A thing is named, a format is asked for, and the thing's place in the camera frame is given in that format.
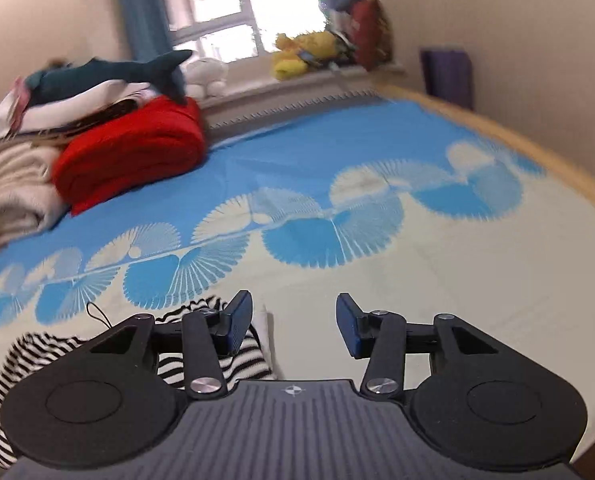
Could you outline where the black white striped garment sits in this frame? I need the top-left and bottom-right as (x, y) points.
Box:
(0, 311), (276, 476)

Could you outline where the white folded clothes pile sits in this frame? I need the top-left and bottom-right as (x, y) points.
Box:
(0, 80), (159, 151)

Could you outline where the cream folded blanket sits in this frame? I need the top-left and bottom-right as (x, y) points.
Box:
(0, 143), (68, 247)

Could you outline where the blue and cream patterned bedspread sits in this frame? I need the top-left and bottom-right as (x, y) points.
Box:
(0, 100), (595, 448)

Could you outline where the red folded blanket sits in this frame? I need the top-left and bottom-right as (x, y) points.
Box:
(51, 96), (208, 216)

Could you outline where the blue shark plush toy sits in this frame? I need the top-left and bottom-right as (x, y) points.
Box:
(24, 50), (194, 106)

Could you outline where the white plush toy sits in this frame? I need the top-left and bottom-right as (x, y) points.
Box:
(183, 58), (228, 101)

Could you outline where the left blue curtain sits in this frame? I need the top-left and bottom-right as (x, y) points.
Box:
(119, 0), (173, 62)

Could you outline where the red bag on windowsill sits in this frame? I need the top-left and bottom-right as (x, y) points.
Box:
(349, 0), (393, 72)

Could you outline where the yellow plush toy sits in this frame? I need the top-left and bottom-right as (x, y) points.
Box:
(272, 30), (339, 81)

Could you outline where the wooden bed frame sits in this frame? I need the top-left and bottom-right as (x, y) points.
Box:
(375, 82), (595, 206)

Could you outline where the purple box by wall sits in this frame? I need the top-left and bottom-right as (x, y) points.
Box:
(420, 48), (474, 110)

